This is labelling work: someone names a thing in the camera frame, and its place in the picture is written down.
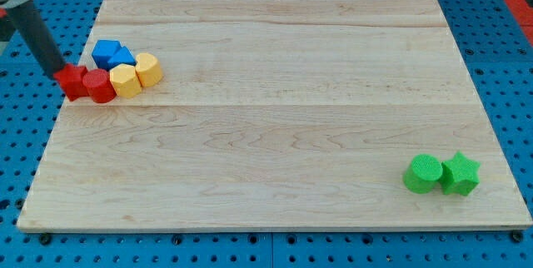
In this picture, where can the blue cube block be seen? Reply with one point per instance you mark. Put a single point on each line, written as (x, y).
(103, 51)

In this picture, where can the red cylinder block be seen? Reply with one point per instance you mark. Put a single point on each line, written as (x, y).
(98, 85)

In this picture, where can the yellow cylinder block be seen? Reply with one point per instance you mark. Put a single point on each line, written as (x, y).
(148, 69)

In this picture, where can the green cylinder block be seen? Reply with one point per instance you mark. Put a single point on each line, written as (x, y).
(422, 174)

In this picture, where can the yellow hexagon block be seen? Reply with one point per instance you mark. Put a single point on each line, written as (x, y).
(125, 81)

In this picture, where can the wooden board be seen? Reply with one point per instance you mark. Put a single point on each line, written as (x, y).
(274, 116)

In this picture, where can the green star block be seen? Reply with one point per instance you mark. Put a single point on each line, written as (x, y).
(459, 175)

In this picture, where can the blue triangle block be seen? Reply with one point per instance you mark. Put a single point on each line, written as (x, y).
(122, 56)

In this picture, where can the red star block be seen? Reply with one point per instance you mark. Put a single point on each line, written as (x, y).
(70, 81)

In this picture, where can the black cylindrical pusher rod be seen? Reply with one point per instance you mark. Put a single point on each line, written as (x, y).
(28, 21)

